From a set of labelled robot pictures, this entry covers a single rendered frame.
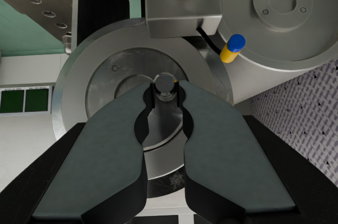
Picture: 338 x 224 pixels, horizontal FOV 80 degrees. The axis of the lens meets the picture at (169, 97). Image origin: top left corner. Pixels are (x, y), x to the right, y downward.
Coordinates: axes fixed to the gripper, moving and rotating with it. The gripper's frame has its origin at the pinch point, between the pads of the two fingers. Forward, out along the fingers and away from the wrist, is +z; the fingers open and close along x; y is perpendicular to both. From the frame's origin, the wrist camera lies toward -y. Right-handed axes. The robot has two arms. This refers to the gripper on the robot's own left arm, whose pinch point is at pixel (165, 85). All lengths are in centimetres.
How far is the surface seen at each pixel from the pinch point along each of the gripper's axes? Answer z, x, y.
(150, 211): 15.1, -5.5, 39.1
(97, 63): 4.0, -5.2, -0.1
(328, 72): 7.5, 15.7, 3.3
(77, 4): 10.1, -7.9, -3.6
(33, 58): 278, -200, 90
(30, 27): 236, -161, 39
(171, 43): 4.8, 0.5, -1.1
